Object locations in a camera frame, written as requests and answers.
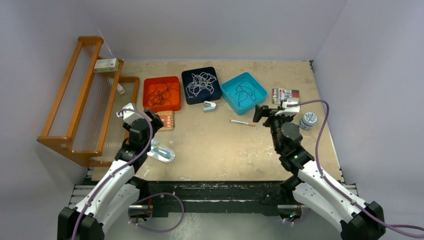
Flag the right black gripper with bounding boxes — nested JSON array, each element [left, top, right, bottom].
[[253, 104, 293, 152]]

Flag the brown cable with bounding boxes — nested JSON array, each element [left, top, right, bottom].
[[148, 89, 170, 108]]

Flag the white cable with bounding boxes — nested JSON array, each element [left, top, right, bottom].
[[195, 72, 220, 97], [184, 81, 203, 99], [190, 71, 213, 89]]

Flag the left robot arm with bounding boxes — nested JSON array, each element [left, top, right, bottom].
[[57, 103, 164, 240]]

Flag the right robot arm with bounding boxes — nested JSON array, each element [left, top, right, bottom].
[[253, 105, 386, 240]]

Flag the orange notebook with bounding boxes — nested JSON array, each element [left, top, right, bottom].
[[157, 110, 175, 132]]

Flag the orange tray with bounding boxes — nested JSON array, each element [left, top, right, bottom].
[[142, 76, 182, 113]]

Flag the marker pen pack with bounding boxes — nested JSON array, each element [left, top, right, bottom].
[[271, 88, 300, 105]]

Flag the light blue tray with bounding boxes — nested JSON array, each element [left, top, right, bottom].
[[220, 72, 268, 116]]

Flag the white red marker pen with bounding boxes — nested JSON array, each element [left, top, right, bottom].
[[230, 119, 256, 127]]

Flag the scissors blister pack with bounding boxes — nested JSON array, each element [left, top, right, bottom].
[[147, 140, 176, 164]]

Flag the blue white round tin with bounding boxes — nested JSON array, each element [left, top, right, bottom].
[[298, 112, 318, 131]]

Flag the light blue stapler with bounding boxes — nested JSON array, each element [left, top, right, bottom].
[[203, 101, 217, 113]]

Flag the dark blue tray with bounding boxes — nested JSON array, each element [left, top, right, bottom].
[[181, 66, 222, 105]]

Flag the wooden rack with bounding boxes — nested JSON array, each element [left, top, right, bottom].
[[37, 36, 140, 167]]

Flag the small white red box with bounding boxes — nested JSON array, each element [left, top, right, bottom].
[[93, 58, 120, 73]]

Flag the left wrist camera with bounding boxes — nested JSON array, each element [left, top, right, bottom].
[[116, 103, 142, 125]]

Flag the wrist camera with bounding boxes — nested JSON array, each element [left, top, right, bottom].
[[274, 98, 300, 117], [116, 103, 142, 125]]

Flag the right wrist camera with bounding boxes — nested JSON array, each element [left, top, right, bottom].
[[274, 98, 300, 117]]

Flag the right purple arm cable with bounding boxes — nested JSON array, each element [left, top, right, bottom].
[[286, 99, 424, 239]]

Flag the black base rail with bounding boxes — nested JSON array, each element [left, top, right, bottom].
[[116, 175, 316, 220]]

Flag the aluminium frame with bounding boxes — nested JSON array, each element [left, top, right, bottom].
[[59, 184, 370, 240]]

